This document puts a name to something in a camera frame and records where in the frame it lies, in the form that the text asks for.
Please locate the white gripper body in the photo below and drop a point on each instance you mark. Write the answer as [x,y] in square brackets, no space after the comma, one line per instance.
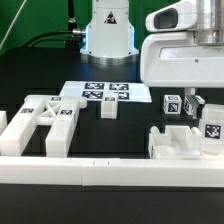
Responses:
[185,47]

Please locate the white chair back frame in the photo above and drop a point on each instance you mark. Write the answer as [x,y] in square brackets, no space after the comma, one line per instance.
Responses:
[60,113]

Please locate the white tagged cube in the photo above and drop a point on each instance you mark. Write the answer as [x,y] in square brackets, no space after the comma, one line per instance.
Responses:
[188,107]
[172,104]

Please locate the white U-shaped fence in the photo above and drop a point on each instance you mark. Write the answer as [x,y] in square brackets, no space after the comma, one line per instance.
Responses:
[207,171]

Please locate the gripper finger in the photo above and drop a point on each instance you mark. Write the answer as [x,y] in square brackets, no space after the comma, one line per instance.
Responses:
[195,100]

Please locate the white marker base plate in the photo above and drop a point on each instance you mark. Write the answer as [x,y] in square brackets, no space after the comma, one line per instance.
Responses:
[96,91]

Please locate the white tagged cube right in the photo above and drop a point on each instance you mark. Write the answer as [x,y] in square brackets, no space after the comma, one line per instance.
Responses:
[188,107]

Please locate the black vertical pole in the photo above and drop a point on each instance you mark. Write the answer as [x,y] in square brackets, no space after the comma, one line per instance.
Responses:
[71,12]

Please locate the white tagged cube left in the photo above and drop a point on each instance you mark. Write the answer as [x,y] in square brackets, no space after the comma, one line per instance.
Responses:
[172,104]

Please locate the white chair seat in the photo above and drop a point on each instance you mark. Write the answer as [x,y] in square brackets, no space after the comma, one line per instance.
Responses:
[175,143]

